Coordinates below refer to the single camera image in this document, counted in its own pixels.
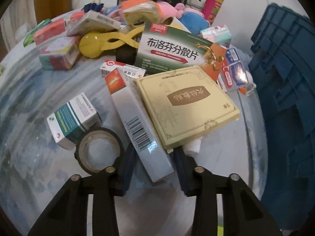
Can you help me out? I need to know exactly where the black tape roll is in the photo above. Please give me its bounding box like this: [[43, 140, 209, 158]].
[[74, 127, 125, 175]]

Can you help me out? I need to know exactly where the teal white medicine box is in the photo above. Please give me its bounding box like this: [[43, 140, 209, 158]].
[[46, 93, 102, 150]]

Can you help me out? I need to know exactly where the long grey orange box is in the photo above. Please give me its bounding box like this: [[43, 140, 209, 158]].
[[105, 68, 174, 182]]

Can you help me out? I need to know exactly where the beige flat medicine box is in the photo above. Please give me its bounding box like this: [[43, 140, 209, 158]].
[[137, 66, 240, 150]]

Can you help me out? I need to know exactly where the blue white blister pack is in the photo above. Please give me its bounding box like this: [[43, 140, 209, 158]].
[[217, 48, 256, 96]]

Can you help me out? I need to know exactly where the red white small medicine box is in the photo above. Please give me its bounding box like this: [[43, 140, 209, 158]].
[[100, 60, 146, 79]]

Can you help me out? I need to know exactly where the colourful tissue pack block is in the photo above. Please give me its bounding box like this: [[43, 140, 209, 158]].
[[39, 36, 81, 70]]

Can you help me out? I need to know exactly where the blue plastic storage crate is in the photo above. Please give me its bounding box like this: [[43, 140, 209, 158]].
[[249, 3, 314, 230]]

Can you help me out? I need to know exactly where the yellow plastic snowball clamp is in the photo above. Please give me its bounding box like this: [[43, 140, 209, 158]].
[[79, 26, 145, 59]]

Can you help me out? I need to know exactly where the teal pink small box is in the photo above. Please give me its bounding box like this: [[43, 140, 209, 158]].
[[200, 25, 232, 48]]

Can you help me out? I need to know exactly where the teal green wipes pack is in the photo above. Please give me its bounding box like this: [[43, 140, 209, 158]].
[[23, 19, 52, 47]]

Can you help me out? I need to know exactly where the green white ibuprofen box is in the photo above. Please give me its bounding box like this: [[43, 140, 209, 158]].
[[134, 22, 226, 81]]

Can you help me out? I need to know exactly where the pink tissue pack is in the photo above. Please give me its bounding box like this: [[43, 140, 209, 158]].
[[34, 19, 66, 45], [64, 11, 85, 30]]

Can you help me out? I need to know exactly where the long white medicine box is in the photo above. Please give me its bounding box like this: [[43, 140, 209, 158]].
[[66, 11, 121, 36]]

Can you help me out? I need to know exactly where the pink pig plush blue dress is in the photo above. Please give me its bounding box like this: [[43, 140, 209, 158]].
[[175, 3, 210, 35]]

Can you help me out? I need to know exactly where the cardboard tube roll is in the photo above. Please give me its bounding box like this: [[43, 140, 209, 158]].
[[162, 17, 183, 30]]

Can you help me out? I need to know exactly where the pink yellow cylindrical can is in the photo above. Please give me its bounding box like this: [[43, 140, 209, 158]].
[[201, 0, 225, 25]]

